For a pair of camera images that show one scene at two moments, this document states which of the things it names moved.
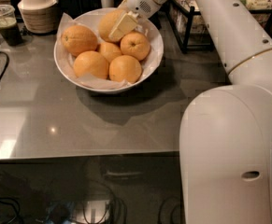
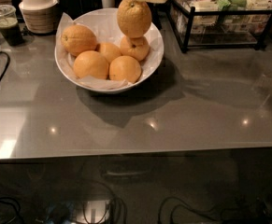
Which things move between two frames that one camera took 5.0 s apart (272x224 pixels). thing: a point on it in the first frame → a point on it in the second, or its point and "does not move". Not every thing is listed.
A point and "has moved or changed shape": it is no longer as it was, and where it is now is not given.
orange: [125, 67] does not move
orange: [107, 23] has moved or changed shape
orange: [92, 63] does not move
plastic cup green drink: [4, 18] does not move
